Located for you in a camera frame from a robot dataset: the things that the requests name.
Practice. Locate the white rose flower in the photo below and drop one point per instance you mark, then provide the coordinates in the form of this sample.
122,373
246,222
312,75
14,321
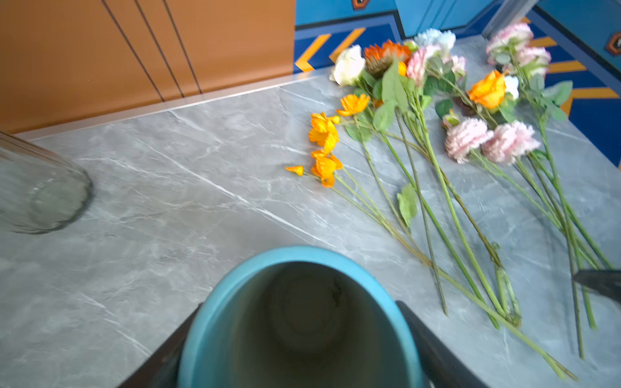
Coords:
348,65

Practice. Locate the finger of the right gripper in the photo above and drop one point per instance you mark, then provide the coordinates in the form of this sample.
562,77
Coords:
603,282

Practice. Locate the clear ribbed glass vase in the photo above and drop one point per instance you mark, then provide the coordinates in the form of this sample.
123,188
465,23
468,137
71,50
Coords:
41,191

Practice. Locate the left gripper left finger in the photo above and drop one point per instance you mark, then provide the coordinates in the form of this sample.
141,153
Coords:
161,369

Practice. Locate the yellow orange poppy spray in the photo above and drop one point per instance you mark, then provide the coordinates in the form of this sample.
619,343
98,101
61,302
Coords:
331,173

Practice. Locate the orange gerbera flower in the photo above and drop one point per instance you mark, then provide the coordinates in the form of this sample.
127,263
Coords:
380,67

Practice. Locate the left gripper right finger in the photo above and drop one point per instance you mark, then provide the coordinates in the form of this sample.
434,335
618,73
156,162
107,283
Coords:
439,364

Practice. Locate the teal ceramic vase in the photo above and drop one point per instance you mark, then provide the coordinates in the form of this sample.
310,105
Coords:
299,317

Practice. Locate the yellow rose flower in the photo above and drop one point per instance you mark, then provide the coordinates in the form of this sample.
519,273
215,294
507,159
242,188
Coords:
489,99

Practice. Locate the pink carnation spray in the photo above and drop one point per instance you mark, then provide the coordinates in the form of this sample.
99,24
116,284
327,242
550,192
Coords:
511,151

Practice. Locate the pink rose spray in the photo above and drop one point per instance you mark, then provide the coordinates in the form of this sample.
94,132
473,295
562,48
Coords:
512,49

